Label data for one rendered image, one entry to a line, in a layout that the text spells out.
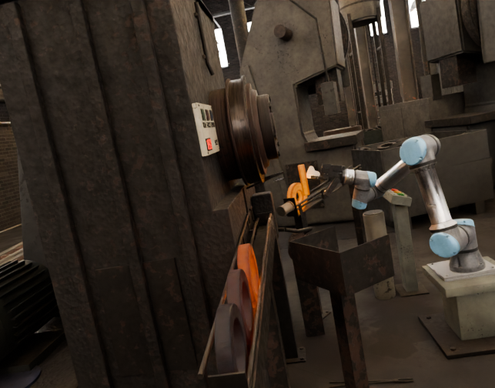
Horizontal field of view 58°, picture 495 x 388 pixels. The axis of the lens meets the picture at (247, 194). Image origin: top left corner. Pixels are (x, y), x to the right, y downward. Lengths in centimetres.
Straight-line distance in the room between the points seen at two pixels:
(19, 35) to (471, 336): 217
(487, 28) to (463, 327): 341
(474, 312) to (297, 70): 307
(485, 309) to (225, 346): 157
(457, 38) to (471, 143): 134
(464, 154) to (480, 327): 232
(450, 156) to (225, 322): 356
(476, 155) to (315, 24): 193
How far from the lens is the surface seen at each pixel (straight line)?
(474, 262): 223
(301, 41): 464
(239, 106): 177
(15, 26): 174
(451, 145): 428
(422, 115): 581
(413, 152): 204
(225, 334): 91
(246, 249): 127
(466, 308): 225
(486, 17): 509
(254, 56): 476
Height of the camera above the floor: 112
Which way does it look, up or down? 8 degrees down
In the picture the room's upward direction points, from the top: 11 degrees counter-clockwise
